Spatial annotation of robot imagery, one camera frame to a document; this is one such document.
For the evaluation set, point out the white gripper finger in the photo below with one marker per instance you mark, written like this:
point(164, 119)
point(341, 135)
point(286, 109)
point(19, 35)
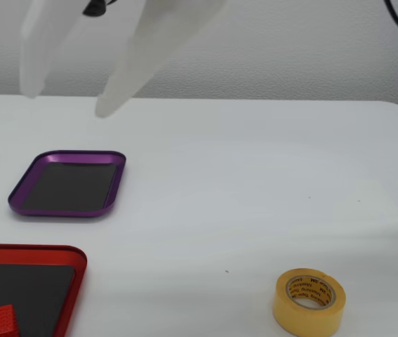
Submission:
point(156, 45)
point(40, 45)

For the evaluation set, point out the purple metal tray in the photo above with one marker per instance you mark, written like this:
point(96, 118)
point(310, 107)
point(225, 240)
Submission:
point(26, 191)

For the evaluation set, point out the red metal tray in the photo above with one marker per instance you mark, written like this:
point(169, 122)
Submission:
point(76, 295)

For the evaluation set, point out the yellow masking tape roll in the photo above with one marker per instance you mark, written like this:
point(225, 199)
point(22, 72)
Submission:
point(304, 319)

